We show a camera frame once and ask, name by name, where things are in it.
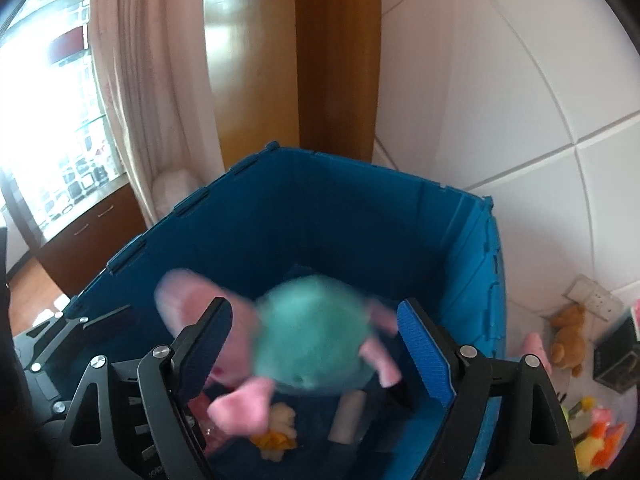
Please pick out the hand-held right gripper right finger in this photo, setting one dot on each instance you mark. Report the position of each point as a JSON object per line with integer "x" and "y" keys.
{"x": 425, "y": 355}

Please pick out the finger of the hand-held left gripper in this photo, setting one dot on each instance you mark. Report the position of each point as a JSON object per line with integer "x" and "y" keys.
{"x": 105, "y": 319}

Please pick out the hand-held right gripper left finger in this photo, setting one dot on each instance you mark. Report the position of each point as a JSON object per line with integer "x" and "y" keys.
{"x": 205, "y": 355}

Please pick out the teal pink pig plush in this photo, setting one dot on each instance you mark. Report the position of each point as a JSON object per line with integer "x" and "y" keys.
{"x": 310, "y": 330}

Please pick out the small yellow white plush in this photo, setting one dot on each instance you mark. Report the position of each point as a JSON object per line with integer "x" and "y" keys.
{"x": 277, "y": 435}

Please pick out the blue plastic crate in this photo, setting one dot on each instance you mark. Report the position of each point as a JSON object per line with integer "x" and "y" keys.
{"x": 325, "y": 210}

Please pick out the wooden low cabinet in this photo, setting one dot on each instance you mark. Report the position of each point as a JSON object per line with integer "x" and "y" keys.
{"x": 90, "y": 240}

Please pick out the blue dress pig plush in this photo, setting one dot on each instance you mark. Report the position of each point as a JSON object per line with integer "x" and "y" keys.
{"x": 535, "y": 344}

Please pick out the brown bear plush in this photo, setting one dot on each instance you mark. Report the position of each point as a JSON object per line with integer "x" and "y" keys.
{"x": 570, "y": 335}

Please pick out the yellow orange plush toy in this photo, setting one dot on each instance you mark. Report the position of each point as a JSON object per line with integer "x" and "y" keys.
{"x": 590, "y": 447}

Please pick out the black gift bag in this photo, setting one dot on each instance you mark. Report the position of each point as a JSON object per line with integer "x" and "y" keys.
{"x": 620, "y": 360}

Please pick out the window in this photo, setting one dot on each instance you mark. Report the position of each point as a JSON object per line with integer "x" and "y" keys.
{"x": 50, "y": 110}

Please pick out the beige curtain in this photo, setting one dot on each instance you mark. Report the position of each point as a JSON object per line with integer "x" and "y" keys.
{"x": 150, "y": 85}

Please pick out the white wall socket panel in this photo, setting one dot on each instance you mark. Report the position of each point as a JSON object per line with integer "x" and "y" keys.
{"x": 597, "y": 302}

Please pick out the wooden wall pillar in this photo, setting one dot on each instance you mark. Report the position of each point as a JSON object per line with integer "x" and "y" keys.
{"x": 325, "y": 60}

